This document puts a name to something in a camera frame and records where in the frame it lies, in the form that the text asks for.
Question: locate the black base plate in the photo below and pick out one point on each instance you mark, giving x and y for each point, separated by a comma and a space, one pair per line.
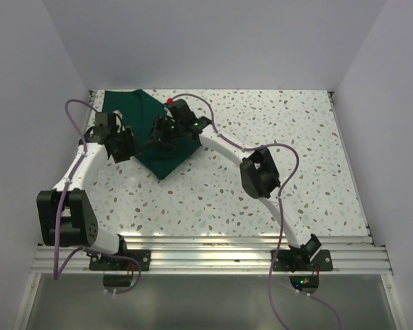
285, 262
130, 260

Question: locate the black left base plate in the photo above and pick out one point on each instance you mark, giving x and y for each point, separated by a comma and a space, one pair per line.
130, 260

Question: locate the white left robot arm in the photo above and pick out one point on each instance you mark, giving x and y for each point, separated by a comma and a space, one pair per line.
66, 216

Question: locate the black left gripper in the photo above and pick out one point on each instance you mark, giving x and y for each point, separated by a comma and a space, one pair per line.
131, 148

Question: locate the dark green surgical cloth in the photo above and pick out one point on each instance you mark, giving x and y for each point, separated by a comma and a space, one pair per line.
139, 110

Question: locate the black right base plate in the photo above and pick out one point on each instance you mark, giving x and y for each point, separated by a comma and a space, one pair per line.
285, 262

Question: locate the aluminium rail frame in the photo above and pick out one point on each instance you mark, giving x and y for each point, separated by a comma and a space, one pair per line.
209, 245

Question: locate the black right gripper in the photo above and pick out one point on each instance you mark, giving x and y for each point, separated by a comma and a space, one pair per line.
161, 123

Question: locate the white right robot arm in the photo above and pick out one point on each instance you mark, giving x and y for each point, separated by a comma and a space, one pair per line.
258, 172

